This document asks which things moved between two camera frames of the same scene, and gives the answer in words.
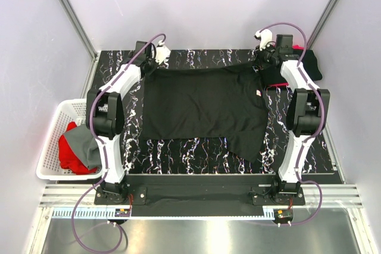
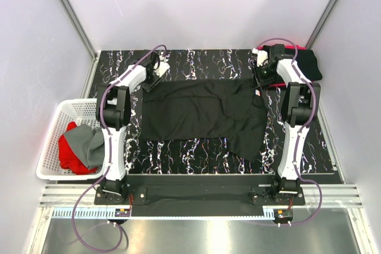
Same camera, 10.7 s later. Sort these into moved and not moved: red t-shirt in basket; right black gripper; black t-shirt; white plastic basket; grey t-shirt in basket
Moved: black t-shirt; right black gripper
Not moved: white plastic basket; red t-shirt in basket; grey t-shirt in basket
